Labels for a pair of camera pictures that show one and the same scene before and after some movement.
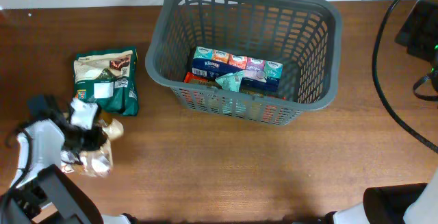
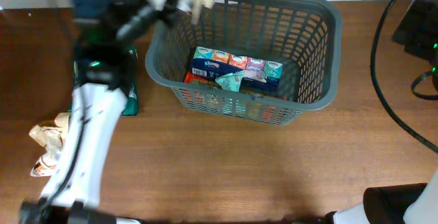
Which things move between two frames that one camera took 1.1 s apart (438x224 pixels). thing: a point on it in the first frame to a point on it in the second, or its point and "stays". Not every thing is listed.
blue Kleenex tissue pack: [258, 74] stays
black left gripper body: [81, 139] to [167, 14]
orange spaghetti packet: [191, 78] stays
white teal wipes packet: [230, 81] stays
